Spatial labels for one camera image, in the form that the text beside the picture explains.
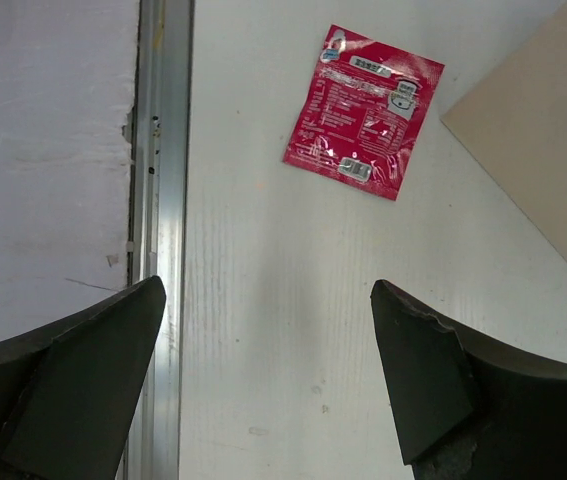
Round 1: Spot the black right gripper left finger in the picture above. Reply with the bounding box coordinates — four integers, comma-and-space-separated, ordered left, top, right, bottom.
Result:
0, 276, 166, 479

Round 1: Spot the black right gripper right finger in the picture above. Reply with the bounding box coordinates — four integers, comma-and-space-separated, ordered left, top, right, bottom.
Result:
371, 280, 567, 479

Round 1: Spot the red snack packet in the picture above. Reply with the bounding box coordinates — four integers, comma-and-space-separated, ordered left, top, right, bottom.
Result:
283, 25, 444, 201

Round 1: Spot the beige paper bag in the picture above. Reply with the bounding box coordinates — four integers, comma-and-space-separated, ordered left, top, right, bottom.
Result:
442, 2, 567, 262

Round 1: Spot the aluminium front frame rail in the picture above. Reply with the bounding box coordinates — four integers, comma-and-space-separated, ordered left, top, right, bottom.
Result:
117, 1, 195, 479

